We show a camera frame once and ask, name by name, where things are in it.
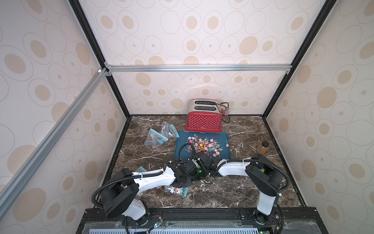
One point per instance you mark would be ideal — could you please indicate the brown bottle black cap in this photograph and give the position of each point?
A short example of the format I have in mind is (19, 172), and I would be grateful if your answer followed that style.
(263, 147)

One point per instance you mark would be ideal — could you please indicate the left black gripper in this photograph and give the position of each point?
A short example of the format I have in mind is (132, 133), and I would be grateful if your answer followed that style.
(178, 185)

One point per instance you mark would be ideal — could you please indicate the horizontal aluminium frame bar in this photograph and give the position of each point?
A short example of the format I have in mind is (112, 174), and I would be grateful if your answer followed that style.
(200, 68)

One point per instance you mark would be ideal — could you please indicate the red polka dot toaster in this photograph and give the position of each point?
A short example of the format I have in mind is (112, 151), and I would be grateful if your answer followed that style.
(204, 116)

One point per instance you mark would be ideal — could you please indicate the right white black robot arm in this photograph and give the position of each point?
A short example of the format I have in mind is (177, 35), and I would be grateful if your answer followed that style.
(270, 179)

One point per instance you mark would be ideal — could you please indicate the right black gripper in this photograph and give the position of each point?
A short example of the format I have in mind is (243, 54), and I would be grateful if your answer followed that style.
(207, 163)

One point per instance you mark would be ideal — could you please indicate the teal rectangular tray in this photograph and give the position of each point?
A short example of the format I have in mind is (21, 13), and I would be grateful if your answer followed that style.
(181, 144)

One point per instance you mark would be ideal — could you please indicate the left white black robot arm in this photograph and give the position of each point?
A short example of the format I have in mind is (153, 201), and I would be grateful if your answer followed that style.
(118, 196)

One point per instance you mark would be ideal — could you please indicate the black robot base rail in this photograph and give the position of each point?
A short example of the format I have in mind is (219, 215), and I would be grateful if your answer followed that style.
(299, 220)

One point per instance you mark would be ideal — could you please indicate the candy ziploc bag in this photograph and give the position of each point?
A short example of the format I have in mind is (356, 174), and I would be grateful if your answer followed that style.
(155, 139)
(140, 170)
(169, 130)
(177, 191)

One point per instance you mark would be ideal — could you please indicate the pile of loose candies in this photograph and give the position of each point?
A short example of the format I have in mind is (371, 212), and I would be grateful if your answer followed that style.
(214, 145)

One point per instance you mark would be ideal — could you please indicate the left slanted aluminium frame bar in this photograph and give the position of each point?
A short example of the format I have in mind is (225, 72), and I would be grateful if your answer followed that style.
(29, 168)

